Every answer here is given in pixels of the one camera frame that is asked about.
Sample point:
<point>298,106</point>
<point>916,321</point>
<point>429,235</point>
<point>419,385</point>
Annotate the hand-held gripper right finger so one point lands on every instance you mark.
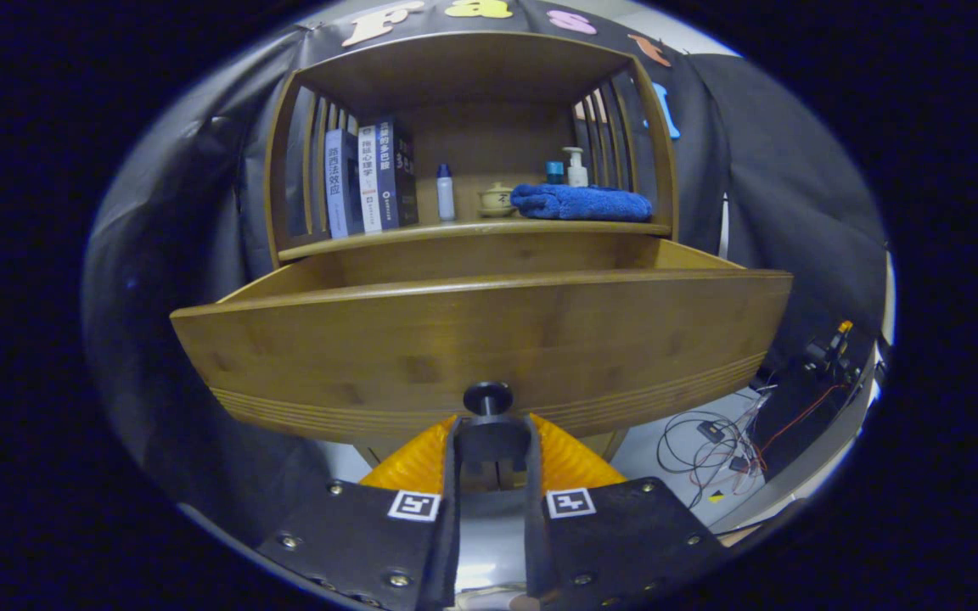
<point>534,526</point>

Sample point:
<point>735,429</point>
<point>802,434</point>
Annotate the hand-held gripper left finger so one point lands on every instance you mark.
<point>452,509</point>

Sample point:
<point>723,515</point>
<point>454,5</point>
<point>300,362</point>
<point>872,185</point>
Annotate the wooden drawer with black knob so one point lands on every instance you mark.
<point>455,339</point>

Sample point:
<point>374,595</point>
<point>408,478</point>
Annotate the wooden countertop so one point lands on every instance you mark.
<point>472,231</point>

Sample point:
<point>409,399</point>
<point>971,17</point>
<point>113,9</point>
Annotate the wooden cabinet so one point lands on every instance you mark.
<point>489,136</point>

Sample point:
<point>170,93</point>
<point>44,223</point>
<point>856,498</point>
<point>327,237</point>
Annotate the white bottle with blue cap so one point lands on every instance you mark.
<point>446,199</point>

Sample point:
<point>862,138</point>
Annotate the beige lidded tea cup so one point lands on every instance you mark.
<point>497,202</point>

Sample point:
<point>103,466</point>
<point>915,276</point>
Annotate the folded blue towel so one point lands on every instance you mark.
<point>582,204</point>

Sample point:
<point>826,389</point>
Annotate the white book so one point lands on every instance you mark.
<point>369,182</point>

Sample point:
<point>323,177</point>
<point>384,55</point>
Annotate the dark blue book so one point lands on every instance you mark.
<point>400,174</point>

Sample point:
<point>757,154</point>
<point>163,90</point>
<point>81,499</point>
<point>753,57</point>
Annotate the grey-blue book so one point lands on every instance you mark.
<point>338,187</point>

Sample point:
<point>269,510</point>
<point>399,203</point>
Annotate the orange and black tool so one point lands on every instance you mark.
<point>833,352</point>

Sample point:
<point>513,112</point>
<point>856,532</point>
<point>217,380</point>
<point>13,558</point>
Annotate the teal bottle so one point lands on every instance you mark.
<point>554,172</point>

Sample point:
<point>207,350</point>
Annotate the white pump bottle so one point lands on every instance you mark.
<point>577,174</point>

